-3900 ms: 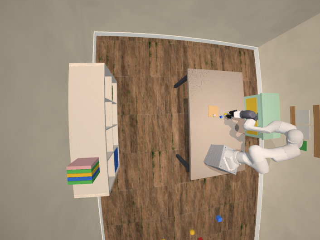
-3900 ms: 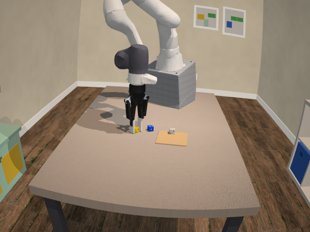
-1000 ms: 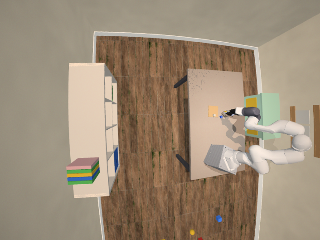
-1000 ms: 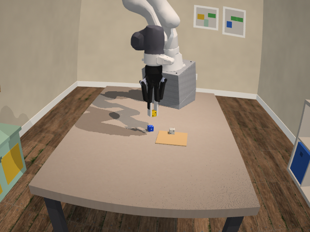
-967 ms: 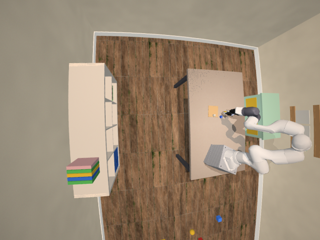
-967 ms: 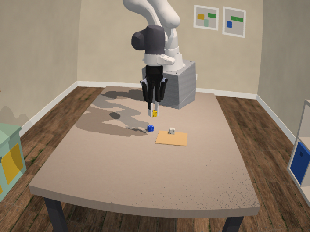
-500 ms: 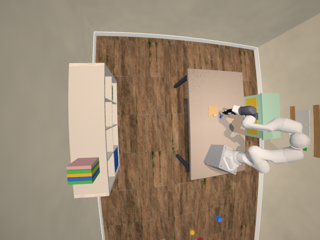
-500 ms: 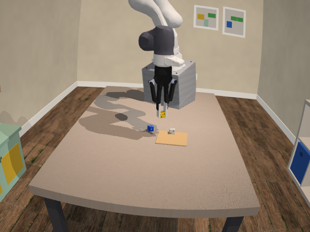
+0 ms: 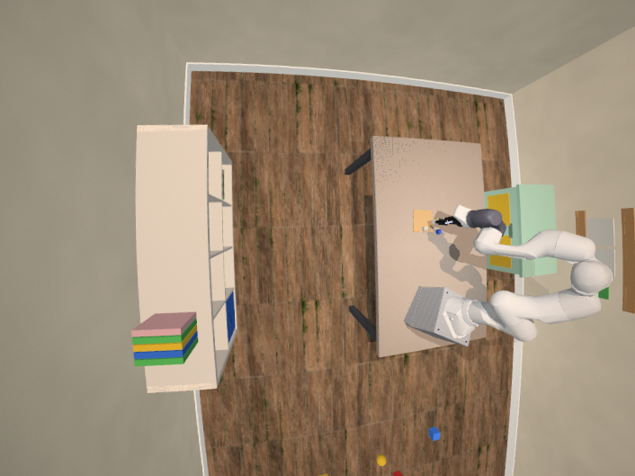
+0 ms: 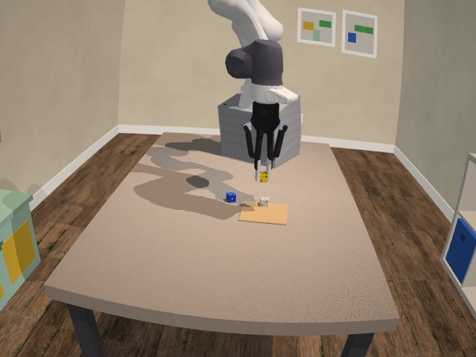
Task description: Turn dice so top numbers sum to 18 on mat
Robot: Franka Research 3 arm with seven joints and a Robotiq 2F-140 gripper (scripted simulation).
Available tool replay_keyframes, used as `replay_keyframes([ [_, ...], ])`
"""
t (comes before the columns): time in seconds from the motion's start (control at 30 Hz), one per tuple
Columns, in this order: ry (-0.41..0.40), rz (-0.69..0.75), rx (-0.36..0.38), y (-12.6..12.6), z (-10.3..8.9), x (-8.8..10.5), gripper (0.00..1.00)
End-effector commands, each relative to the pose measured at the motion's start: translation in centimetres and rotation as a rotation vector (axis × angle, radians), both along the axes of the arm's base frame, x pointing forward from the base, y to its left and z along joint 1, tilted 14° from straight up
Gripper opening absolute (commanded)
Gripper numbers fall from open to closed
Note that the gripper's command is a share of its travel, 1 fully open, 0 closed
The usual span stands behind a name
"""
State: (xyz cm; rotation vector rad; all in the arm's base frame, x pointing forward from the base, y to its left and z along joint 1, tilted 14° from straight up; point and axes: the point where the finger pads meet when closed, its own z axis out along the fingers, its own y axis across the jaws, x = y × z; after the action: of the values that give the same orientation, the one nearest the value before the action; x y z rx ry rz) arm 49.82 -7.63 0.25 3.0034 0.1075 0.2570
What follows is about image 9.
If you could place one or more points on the light orange mat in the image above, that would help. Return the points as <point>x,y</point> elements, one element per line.
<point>421,219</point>

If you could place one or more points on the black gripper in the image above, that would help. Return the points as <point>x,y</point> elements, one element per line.
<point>447,221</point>

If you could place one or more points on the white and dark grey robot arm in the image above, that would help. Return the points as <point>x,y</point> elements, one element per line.
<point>515,311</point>

